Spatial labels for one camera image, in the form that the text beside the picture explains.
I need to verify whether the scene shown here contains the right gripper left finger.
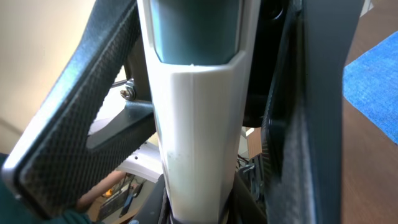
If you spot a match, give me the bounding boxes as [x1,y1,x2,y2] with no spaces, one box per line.
[1,0,142,219]

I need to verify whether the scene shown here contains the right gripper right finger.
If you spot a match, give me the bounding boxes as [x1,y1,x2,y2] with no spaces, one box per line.
[260,0,365,224]

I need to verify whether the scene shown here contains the blue cloth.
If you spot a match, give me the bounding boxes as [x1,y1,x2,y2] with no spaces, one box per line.
[341,30,398,146]

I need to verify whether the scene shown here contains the white pipette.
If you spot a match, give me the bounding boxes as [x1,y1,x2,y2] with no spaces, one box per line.
[136,0,262,224]

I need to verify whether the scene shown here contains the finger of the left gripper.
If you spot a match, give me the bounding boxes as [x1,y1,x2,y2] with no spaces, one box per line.
[86,100,157,170]
[242,0,292,128]

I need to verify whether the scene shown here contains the person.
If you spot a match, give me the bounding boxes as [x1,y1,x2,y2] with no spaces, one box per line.
[0,152,127,224]

